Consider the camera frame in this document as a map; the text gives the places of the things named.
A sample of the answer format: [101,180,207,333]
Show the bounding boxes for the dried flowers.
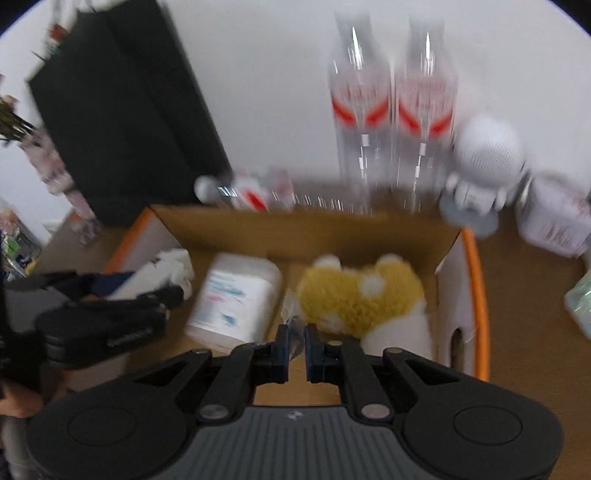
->
[0,18,70,148]

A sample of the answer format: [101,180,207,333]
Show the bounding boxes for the pinkish stone vase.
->
[18,129,103,241]

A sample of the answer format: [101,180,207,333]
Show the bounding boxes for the clear plastic sachet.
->
[281,288,306,343]

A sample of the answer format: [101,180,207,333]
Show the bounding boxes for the black paper bag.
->
[25,0,232,227]

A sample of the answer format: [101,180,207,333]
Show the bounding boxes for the orange-red cardboard box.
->
[104,203,491,384]

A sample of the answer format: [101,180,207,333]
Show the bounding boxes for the clear water bottle red label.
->
[328,9,396,214]
[194,168,297,214]
[392,14,459,216]

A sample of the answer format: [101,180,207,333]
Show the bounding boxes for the colourful blurred items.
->
[0,198,40,282]

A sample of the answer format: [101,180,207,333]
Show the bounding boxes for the crumpled clear plastic bag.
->
[563,268,591,340]

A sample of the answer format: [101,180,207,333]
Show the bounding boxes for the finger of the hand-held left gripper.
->
[9,271,134,303]
[78,285,185,315]

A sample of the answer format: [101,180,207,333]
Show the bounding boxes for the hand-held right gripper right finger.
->
[305,324,463,423]

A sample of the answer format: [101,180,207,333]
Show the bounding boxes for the white round speaker device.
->
[438,115,530,237]

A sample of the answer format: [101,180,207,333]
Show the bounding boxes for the blue white snack packet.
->
[111,249,195,301]

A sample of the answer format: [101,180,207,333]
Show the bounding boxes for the person's left forearm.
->
[0,382,45,468]

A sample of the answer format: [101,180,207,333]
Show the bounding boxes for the white wipes canister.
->
[185,251,283,348]

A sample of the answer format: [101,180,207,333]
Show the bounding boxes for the white rectangular tin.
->
[515,171,591,260]

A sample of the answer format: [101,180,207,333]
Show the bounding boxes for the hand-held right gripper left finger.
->
[131,324,290,424]

